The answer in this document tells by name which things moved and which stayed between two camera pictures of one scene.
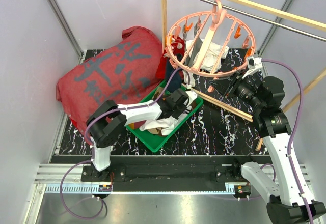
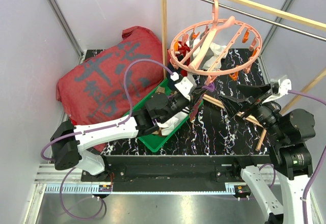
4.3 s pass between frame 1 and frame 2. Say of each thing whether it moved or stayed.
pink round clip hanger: moved
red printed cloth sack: stayed
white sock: stayed
